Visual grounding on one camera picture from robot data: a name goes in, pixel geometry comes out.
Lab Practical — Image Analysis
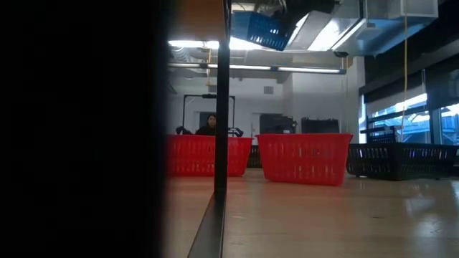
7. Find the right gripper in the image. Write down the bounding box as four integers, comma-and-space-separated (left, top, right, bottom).
275, 0, 336, 39

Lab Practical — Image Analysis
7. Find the blue plastic basket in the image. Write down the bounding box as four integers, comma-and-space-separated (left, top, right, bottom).
231, 10, 292, 52

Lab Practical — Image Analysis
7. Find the red plastic basket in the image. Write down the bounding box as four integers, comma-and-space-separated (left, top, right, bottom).
165, 133, 254, 177
256, 133, 354, 187

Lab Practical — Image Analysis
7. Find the fluorescent tube light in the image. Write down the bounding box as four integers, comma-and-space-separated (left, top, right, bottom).
167, 62, 347, 75

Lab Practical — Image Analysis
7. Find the bright ceiling light panel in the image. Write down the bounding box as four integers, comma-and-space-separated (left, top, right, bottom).
167, 35, 284, 51

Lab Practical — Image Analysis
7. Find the black folding panel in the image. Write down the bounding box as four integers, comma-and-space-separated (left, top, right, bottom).
300, 117, 341, 135

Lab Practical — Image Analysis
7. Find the black cabinet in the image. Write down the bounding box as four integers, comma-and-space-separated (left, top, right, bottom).
259, 113, 298, 135

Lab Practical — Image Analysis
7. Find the black mesh rack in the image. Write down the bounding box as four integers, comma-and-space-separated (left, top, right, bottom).
359, 125, 399, 145

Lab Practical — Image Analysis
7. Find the person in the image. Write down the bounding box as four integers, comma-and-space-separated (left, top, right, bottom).
194, 113, 218, 136

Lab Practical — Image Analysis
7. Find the silver ventilation duct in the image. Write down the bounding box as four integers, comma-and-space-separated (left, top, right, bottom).
286, 0, 440, 58

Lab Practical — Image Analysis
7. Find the yellow hanging cable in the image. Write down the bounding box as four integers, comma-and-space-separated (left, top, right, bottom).
399, 14, 410, 143
344, 56, 349, 135

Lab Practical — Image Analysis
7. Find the black background station frame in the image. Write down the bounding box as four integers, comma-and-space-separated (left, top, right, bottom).
181, 93, 237, 137

